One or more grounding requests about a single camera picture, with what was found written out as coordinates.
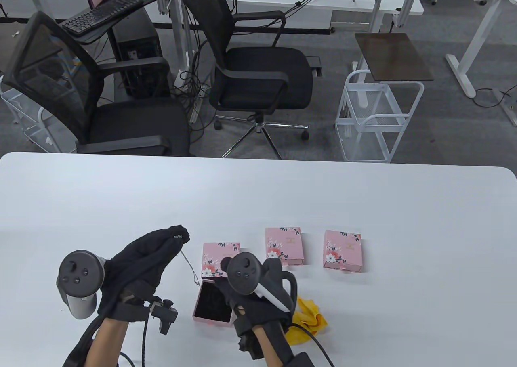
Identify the pink floral gift box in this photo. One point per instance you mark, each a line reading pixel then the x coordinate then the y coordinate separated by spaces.
pixel 214 254

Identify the grey hand controller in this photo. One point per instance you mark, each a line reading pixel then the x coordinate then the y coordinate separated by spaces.
pixel 80 274
pixel 244 272

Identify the white desk foot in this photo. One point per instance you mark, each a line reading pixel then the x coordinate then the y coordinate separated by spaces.
pixel 509 114

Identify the black keyboard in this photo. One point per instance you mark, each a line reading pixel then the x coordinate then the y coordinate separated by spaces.
pixel 101 13

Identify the pink tray black lining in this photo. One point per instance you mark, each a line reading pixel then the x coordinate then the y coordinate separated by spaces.
pixel 210 304

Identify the pink floral box sleeve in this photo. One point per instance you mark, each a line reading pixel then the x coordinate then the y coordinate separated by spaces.
pixel 343 250

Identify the black chair chrome base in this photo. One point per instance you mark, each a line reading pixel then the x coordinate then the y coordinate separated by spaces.
pixel 262 76

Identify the black mesh office chair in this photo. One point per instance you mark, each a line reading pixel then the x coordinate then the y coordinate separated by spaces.
pixel 133 124

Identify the person's right forearm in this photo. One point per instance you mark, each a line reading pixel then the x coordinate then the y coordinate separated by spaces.
pixel 268 344

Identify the person's left forearm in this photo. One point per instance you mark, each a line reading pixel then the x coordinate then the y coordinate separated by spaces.
pixel 105 342

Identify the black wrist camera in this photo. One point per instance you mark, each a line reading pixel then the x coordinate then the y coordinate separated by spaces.
pixel 246 338
pixel 165 314

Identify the person's left hand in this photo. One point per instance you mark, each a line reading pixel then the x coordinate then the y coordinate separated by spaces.
pixel 141 262

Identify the black computer tower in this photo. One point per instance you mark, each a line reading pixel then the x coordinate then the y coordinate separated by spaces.
pixel 137 40

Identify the dark brown wooden board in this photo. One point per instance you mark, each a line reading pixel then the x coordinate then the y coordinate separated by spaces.
pixel 394 56

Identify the yellow cleaning cloth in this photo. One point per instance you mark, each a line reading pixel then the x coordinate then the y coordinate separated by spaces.
pixel 311 316

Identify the black labelled forearm box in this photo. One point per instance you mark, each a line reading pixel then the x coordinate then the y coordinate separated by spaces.
pixel 301 359

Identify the person's right hand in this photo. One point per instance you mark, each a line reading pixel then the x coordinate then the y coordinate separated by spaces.
pixel 254 310

